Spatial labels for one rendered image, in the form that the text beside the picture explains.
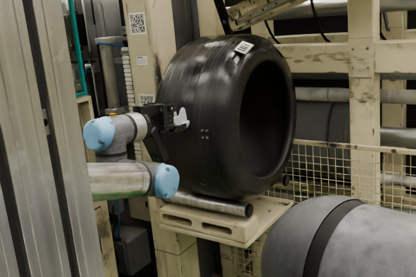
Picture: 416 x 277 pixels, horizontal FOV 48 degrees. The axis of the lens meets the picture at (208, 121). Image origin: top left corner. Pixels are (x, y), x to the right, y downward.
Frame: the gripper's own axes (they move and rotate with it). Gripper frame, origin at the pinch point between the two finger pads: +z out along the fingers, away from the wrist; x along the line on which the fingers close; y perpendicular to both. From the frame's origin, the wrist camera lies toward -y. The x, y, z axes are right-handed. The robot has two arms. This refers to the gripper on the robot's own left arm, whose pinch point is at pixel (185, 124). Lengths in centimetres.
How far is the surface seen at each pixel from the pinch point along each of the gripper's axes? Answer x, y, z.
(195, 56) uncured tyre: 3.6, 19.5, 11.0
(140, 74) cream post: 34.3, 13.6, 19.2
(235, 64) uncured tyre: -9.8, 16.9, 12.3
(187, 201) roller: 12.7, -29.7, 16.7
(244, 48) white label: -10.3, 21.6, 17.0
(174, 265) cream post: 29, -62, 28
